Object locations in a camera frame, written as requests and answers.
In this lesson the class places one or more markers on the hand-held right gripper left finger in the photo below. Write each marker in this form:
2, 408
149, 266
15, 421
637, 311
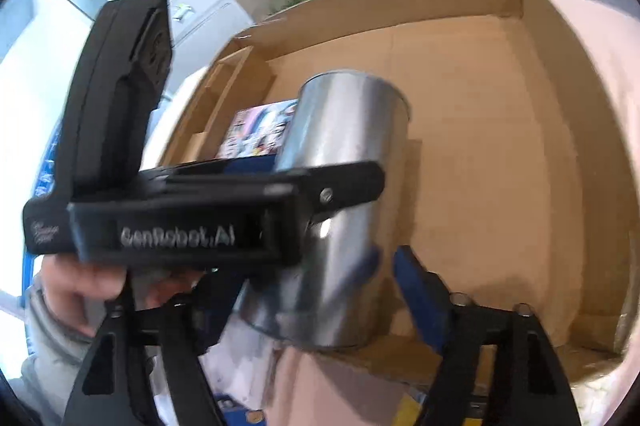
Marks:
185, 331

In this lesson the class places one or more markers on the person's left forearm grey sleeve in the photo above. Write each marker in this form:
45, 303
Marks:
50, 366

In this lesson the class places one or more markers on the small cardboard inner compartment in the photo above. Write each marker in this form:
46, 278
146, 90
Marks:
225, 96

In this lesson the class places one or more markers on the shiny metal can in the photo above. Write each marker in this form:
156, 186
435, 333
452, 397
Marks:
345, 126

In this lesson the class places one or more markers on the person's left hand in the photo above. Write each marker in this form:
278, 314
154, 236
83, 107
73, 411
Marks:
85, 291

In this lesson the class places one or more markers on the large cardboard box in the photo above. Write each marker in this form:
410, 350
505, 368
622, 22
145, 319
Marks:
480, 156

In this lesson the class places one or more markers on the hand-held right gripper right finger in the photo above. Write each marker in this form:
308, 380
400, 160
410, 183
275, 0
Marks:
420, 296

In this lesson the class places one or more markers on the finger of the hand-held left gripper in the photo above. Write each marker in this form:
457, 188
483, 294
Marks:
345, 186

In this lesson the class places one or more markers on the colourful printed flat box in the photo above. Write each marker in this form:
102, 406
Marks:
255, 131

